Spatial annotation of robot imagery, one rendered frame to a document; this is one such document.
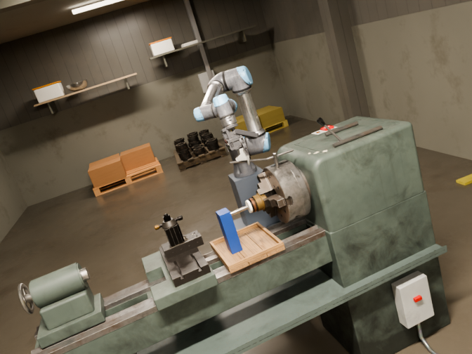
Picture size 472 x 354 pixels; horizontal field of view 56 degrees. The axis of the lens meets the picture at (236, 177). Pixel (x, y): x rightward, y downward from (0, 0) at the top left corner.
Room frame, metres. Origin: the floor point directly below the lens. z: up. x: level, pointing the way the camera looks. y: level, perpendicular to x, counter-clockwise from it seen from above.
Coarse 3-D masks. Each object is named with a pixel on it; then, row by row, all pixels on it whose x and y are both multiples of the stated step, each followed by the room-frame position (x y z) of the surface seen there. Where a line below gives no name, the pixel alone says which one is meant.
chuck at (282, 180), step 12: (264, 168) 2.23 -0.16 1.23; (288, 168) 2.14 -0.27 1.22; (276, 180) 2.10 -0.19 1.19; (288, 180) 2.08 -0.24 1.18; (276, 192) 2.15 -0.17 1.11; (288, 192) 2.05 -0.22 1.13; (300, 192) 2.06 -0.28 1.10; (300, 204) 2.06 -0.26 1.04; (288, 216) 2.08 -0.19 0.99; (300, 216) 2.11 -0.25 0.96
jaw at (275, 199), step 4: (272, 196) 2.14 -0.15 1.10; (276, 196) 2.12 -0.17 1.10; (280, 196) 2.10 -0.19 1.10; (264, 200) 2.11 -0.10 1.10; (268, 200) 2.11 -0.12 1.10; (272, 200) 2.09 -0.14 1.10; (276, 200) 2.06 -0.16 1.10; (280, 200) 2.05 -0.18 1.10; (284, 200) 2.06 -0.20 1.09; (288, 200) 2.05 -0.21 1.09; (268, 204) 2.11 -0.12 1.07; (272, 204) 2.09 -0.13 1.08; (276, 204) 2.08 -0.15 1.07; (280, 204) 2.05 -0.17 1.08; (284, 204) 2.06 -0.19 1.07; (288, 204) 2.04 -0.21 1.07
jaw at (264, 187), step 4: (264, 172) 2.24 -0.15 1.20; (260, 176) 2.23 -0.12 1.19; (264, 176) 2.23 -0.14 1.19; (260, 180) 2.22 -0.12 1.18; (264, 180) 2.22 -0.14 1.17; (260, 184) 2.20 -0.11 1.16; (264, 184) 2.20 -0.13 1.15; (268, 184) 2.21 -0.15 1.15; (260, 188) 2.19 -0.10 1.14; (264, 188) 2.19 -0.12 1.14; (268, 188) 2.19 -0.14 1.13; (272, 188) 2.19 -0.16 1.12; (256, 192) 2.20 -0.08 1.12; (260, 192) 2.18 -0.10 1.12; (264, 192) 2.18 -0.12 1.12
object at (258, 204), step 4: (256, 196) 2.15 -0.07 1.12; (260, 196) 2.14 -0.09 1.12; (264, 196) 2.16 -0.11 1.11; (252, 200) 2.14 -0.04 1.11; (256, 200) 2.13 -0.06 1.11; (260, 200) 2.13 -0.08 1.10; (252, 204) 2.12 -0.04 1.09; (256, 204) 2.13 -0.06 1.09; (260, 204) 2.12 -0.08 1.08; (264, 204) 2.12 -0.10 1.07; (256, 208) 2.13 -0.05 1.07; (260, 208) 2.13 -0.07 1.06; (264, 208) 2.13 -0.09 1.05
